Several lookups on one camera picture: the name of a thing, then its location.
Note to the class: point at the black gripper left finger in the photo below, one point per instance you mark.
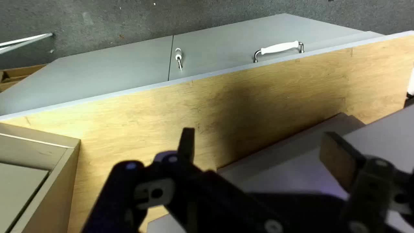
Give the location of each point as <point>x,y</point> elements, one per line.
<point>186,146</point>

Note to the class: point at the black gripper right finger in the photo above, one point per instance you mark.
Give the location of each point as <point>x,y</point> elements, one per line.
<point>340,159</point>

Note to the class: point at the small grey filing cabinet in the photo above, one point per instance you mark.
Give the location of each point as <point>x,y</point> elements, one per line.
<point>302,144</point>

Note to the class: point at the large beige filing cabinet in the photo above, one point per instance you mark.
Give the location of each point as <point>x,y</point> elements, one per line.
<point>52,181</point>

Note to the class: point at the beige drawer with label holder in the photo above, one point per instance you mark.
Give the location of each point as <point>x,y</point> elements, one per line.
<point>17,194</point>

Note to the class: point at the wooden-top desk with grey front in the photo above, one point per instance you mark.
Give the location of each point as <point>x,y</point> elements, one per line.
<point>215,111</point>

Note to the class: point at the silver desk lock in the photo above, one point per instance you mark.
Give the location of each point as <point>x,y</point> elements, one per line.
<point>179,57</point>

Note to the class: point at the grey desk panel with lock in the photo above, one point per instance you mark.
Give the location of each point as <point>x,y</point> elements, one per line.
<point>95,72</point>

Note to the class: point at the brown wooden board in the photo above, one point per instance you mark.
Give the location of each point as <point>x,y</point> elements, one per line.
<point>19,75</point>

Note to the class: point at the silver metal bar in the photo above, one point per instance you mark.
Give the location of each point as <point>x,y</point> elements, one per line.
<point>26,40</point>

